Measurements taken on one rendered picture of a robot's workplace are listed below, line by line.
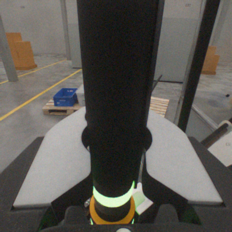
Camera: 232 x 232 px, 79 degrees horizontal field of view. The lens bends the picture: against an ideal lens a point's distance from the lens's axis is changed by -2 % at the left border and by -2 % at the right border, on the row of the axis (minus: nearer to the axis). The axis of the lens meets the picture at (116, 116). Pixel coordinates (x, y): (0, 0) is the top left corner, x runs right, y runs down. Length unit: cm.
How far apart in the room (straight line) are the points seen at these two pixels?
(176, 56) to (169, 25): 100
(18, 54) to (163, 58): 640
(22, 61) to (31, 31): 675
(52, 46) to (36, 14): 241
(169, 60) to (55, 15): 1014
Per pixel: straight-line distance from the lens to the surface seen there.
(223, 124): 38
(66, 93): 382
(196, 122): 136
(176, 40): 567
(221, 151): 53
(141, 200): 19
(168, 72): 576
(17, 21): 1550
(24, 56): 829
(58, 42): 1374
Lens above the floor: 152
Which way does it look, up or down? 29 degrees down
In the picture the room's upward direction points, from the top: 1 degrees clockwise
